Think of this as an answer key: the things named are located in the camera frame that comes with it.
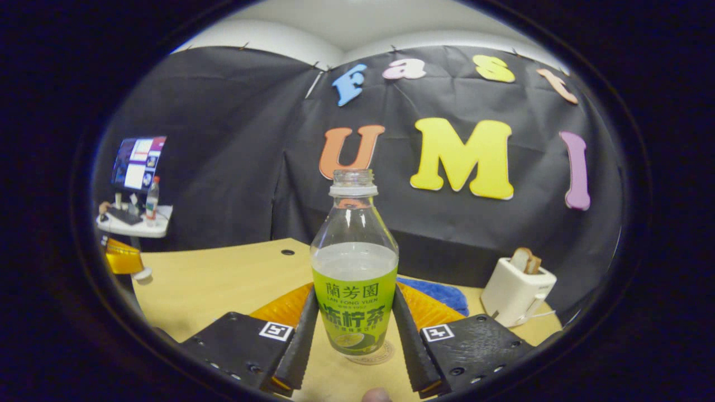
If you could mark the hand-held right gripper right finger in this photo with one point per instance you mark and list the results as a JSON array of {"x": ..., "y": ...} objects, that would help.
[{"x": 416, "y": 346}]

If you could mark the small red-cap drink bottle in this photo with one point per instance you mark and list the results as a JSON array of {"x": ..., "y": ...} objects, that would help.
[{"x": 152, "y": 204}]

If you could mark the blue towel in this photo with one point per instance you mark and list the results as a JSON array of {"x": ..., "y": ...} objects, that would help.
[{"x": 447, "y": 296}]

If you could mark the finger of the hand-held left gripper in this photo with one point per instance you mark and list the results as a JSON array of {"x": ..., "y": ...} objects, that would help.
[{"x": 124, "y": 257}]

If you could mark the white toaster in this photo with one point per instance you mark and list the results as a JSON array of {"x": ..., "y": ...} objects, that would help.
[{"x": 514, "y": 293}]

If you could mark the black keyboard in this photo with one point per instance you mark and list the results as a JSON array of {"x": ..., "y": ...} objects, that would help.
[{"x": 125, "y": 215}]

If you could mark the round beige coaster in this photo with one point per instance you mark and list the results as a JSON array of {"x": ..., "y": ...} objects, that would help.
[{"x": 386, "y": 354}]

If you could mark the clear green-label water bottle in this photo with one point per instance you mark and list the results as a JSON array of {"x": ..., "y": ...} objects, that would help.
[{"x": 354, "y": 262}]

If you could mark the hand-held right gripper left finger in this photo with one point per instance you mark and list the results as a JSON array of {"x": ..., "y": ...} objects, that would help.
[{"x": 299, "y": 349}]

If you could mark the brown toasted bread slice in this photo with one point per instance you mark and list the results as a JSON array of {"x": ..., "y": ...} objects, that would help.
[{"x": 534, "y": 265}]

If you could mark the pale bread slice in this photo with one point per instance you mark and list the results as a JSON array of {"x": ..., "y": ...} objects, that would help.
[{"x": 520, "y": 259}]

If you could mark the computer monitor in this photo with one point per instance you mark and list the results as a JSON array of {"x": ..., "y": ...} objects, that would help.
[{"x": 138, "y": 163}]

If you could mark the black backdrop cloth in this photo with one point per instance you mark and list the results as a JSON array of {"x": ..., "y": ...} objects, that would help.
[{"x": 234, "y": 139}]

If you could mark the white side table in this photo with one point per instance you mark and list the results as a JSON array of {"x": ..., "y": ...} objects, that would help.
[{"x": 151, "y": 230}]

